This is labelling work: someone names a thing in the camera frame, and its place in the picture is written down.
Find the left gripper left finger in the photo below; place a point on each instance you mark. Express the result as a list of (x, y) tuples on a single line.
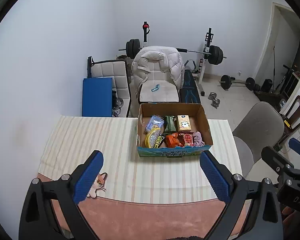
[(38, 218)]

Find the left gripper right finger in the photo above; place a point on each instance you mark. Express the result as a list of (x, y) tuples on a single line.
[(263, 220)]

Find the pink soft cloth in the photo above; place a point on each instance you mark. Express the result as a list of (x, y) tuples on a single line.
[(197, 139)]

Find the red floral snack bag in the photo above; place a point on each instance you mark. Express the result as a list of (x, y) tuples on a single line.
[(186, 139)]

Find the orange snack bag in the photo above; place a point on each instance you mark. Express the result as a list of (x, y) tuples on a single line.
[(172, 140)]

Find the black yellow snack packet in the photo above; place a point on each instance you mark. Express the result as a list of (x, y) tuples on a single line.
[(160, 139)]

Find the yellow silver scouring pad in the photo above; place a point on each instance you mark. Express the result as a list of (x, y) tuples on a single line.
[(152, 136)]

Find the grey dining chair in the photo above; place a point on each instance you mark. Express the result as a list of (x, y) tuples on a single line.
[(261, 127)]

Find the wooden chair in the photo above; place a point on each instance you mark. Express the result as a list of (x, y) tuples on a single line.
[(291, 121)]

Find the striped cat tablecloth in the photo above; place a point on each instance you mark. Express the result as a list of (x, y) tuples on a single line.
[(143, 198)]

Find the chrome dumbbell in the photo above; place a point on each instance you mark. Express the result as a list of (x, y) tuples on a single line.
[(214, 100)]

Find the yellow bear tissue pack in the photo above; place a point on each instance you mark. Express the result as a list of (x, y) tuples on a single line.
[(183, 123)]

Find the barbell on floor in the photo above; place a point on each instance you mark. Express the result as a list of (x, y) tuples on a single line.
[(226, 82)]

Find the green snack packet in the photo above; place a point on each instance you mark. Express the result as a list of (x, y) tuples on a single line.
[(169, 124)]

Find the cardboard box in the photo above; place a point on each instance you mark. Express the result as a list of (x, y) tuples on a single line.
[(198, 122)]

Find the blue folded mat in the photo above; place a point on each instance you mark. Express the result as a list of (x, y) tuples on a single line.
[(97, 97)]

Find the weight bench rack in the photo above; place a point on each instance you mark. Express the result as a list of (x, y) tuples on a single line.
[(199, 68)]

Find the blue white tissue pack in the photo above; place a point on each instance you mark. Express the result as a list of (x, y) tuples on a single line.
[(154, 122)]

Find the barbell on rack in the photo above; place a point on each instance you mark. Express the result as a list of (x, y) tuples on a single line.
[(214, 55)]

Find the white seat chair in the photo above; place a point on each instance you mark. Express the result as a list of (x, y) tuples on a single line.
[(167, 92)]

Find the small blue packet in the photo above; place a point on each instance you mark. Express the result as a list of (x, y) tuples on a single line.
[(156, 88)]

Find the beige padded chair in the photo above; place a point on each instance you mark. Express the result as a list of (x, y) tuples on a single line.
[(118, 72)]

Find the white puffer jacket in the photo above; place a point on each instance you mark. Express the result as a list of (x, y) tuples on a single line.
[(171, 62)]

